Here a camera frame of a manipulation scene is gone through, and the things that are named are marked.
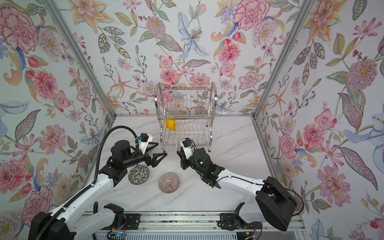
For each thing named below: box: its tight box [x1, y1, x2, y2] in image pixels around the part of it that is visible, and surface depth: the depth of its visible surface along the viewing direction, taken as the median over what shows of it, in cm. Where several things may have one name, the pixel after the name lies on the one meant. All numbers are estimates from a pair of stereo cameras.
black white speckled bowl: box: [128, 165, 150, 185], surface depth 90 cm
